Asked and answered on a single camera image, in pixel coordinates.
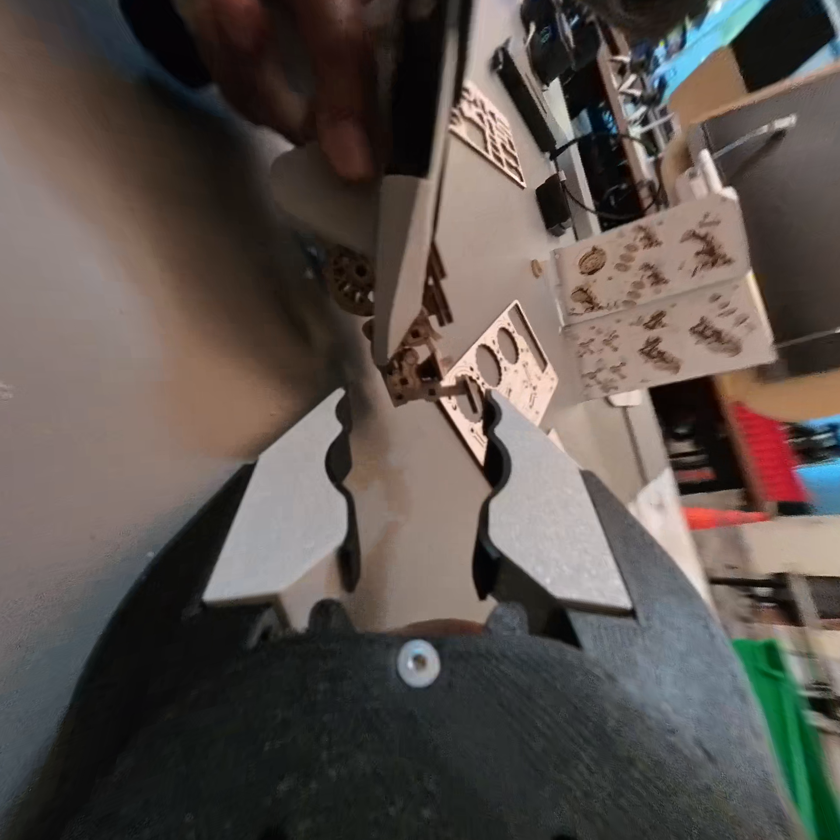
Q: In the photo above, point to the black monitor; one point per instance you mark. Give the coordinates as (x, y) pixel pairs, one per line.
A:
(787, 229)

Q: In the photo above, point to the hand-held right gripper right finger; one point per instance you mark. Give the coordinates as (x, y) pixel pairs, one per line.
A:
(551, 525)

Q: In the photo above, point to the wooden cut-out frame sheet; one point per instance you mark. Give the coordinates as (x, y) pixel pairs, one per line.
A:
(508, 157)

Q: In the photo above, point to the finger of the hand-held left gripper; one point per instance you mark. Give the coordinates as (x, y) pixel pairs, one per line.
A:
(407, 249)

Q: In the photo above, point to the green bin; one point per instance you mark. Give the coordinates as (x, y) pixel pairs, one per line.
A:
(794, 754)

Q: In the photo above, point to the printed instruction sheet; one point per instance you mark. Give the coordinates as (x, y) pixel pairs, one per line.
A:
(663, 315)

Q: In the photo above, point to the wooden sheet with round holes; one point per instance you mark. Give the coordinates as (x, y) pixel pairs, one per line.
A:
(531, 380)

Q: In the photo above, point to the black electronic device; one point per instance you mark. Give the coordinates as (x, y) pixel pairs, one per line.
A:
(564, 39)

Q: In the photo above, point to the white monitor stand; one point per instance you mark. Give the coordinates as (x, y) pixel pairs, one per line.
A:
(705, 180)

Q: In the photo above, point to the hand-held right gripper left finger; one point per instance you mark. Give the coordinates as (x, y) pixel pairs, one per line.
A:
(282, 525)

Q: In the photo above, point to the person's left hand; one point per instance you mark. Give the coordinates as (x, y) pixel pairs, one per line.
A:
(308, 72)

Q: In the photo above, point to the wooden puzzle model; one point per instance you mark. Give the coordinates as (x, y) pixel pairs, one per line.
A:
(410, 380)

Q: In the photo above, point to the black power adapter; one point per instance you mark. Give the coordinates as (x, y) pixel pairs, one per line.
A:
(525, 98)

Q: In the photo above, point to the person's tan shirt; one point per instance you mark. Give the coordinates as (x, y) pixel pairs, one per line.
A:
(131, 262)

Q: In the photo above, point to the black box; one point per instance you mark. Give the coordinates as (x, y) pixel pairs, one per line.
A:
(554, 207)

